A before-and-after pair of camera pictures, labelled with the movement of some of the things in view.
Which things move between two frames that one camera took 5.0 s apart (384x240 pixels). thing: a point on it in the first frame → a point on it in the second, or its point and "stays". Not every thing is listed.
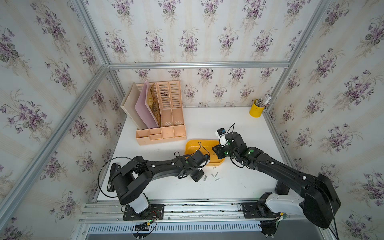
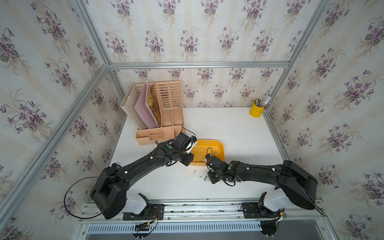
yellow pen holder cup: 256,111 stays
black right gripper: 218,152 → 212,180
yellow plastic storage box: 205,146 stays
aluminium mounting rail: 181,213 stays
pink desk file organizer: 164,99 stays
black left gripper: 199,177 → 189,160
